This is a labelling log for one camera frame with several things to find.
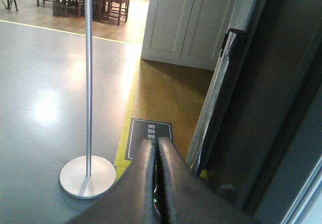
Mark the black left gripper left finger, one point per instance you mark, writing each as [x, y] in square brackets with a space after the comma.
[130, 200]

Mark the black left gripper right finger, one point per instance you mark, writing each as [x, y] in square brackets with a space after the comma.
[184, 198]

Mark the fridge door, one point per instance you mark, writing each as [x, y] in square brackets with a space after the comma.
[258, 138]

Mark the black floor sign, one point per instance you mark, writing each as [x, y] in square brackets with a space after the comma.
[141, 129]

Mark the white panelled cabinet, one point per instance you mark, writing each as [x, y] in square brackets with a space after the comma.
[186, 32]

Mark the matte silver stanchion post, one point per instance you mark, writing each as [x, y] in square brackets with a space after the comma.
[88, 176]

